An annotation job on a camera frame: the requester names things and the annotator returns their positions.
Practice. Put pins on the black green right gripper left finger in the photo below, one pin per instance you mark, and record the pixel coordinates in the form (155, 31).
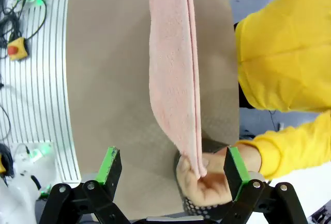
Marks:
(108, 172)

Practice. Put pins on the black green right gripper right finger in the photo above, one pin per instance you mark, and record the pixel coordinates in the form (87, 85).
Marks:
(236, 175)

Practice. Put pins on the black perforated plastic basket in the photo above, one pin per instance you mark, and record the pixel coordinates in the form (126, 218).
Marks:
(197, 211)

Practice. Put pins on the pink terry towel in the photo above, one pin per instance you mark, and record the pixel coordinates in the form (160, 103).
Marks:
(173, 74)

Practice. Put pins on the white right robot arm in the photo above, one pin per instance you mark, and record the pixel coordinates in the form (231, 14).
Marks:
(18, 187)

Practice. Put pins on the person's left forearm yellow sleeve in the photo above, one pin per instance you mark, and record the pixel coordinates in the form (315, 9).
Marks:
(300, 146)

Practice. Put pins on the person's left hand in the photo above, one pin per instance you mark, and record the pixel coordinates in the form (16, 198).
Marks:
(209, 182)

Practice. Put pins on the large white table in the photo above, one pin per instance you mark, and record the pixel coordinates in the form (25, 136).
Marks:
(305, 185)

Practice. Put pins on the yellow emergency stop box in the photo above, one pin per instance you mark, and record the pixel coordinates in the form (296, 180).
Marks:
(17, 49)
(2, 165)

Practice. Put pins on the person torso in yellow hoodie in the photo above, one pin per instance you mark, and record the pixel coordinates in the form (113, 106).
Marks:
(287, 53)

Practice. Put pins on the white slotted base plate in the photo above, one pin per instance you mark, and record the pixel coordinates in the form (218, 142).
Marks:
(44, 92)

